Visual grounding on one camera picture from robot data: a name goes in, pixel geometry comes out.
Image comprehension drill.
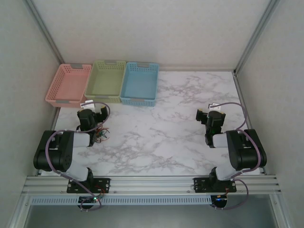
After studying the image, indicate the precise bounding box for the thin orange cable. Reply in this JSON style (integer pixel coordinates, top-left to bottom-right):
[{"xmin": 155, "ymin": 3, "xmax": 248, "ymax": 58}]
[{"xmin": 94, "ymin": 127, "xmax": 112, "ymax": 143}]

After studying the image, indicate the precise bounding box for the green plastic basket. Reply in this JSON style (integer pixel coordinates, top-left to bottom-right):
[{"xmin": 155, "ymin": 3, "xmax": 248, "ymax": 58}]
[{"xmin": 84, "ymin": 59, "xmax": 126, "ymax": 105}]

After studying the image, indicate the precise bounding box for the pink plastic basket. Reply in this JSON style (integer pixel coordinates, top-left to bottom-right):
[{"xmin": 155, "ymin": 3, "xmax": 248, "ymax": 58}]
[{"xmin": 45, "ymin": 63, "xmax": 93, "ymax": 108}]

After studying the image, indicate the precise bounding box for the blue plastic basket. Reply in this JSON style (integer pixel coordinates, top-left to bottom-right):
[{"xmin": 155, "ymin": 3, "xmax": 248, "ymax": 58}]
[{"xmin": 119, "ymin": 61, "xmax": 160, "ymax": 107}]

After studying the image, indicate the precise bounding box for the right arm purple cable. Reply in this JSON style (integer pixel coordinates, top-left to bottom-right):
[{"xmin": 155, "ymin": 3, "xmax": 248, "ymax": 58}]
[{"xmin": 215, "ymin": 102, "xmax": 263, "ymax": 211}]

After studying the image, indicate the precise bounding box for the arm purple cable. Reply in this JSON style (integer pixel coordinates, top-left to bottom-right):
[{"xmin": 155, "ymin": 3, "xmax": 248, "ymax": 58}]
[
  {"xmin": 45, "ymin": 102, "xmax": 111, "ymax": 212},
  {"xmin": 215, "ymin": 102, "xmax": 263, "ymax": 211}
]

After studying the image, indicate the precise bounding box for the right aluminium side rail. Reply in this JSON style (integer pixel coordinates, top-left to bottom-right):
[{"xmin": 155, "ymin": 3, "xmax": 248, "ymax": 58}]
[{"xmin": 232, "ymin": 71, "xmax": 266, "ymax": 175}]

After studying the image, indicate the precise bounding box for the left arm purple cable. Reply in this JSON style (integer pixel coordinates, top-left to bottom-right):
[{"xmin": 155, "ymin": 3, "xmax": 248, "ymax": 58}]
[{"xmin": 45, "ymin": 102, "xmax": 111, "ymax": 212}]

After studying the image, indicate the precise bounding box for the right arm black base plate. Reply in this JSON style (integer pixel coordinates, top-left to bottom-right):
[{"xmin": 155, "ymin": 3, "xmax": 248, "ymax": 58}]
[{"xmin": 193, "ymin": 177, "xmax": 238, "ymax": 193}]

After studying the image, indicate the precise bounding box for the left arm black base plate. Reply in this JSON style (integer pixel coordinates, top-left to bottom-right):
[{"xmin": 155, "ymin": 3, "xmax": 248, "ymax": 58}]
[{"xmin": 66, "ymin": 178, "xmax": 111, "ymax": 193}]

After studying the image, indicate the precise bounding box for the aluminium mounting rail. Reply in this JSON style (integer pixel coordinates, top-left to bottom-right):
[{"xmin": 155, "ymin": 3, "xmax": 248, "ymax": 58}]
[{"xmin": 22, "ymin": 175, "xmax": 282, "ymax": 196}]

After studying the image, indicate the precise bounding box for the white slotted cable duct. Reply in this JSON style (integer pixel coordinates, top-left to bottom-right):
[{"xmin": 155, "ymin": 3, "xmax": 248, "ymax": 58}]
[{"xmin": 30, "ymin": 196, "xmax": 212, "ymax": 205}]

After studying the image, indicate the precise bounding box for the left aluminium frame post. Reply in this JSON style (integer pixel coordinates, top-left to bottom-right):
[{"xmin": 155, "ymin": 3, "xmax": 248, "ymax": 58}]
[{"xmin": 23, "ymin": 0, "xmax": 65, "ymax": 65}]

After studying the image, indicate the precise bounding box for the aluminium frame post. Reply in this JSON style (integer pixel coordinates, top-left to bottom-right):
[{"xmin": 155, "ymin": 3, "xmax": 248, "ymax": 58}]
[
  {"xmin": 234, "ymin": 0, "xmax": 282, "ymax": 76},
  {"xmin": 23, "ymin": 0, "xmax": 65, "ymax": 65}
]

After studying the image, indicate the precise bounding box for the right aluminium frame post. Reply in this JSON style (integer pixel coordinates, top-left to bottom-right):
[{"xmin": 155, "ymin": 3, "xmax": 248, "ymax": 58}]
[{"xmin": 234, "ymin": 0, "xmax": 282, "ymax": 76}]

